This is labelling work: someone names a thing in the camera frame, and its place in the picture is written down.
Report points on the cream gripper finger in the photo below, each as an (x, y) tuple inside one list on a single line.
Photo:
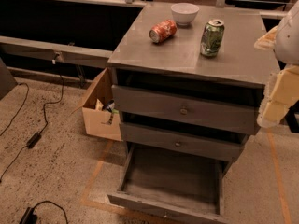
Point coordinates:
[(267, 41), (281, 92)]

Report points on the green soda can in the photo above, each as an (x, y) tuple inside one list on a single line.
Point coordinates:
[(212, 38)]

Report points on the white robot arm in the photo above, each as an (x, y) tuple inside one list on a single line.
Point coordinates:
[(287, 39)]

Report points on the top grey drawer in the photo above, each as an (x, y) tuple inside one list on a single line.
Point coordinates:
[(199, 112)]

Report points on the grey drawer cabinet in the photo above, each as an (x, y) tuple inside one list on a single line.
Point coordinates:
[(236, 95)]

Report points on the middle grey drawer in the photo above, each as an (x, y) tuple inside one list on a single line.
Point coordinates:
[(180, 142)]

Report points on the orange soda can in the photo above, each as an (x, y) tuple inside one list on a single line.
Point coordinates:
[(163, 30)]

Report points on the bottom grey open drawer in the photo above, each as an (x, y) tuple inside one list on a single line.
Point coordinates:
[(176, 186)]

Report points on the black power brick bottom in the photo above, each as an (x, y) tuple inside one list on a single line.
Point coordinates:
[(30, 217)]

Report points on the white bowl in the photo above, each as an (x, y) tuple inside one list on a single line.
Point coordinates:
[(184, 13)]

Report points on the black item in box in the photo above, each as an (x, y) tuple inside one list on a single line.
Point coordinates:
[(109, 107)]

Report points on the cardboard box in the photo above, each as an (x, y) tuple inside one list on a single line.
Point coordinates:
[(100, 120)]

